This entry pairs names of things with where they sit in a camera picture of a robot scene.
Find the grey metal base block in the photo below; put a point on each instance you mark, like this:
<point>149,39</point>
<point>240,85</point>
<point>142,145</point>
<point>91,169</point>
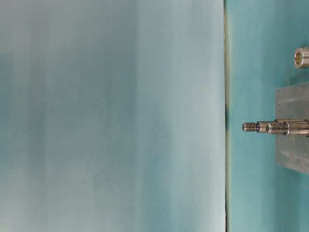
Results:
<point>293,151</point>

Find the threaded steel shaft rear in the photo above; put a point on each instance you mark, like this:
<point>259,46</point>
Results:
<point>259,126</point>

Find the threaded steel shaft front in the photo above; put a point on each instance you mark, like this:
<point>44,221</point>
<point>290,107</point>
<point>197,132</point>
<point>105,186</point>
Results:
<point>288,128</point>

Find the threaded steel shaft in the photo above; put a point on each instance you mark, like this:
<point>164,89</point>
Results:
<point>259,126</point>
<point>288,128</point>

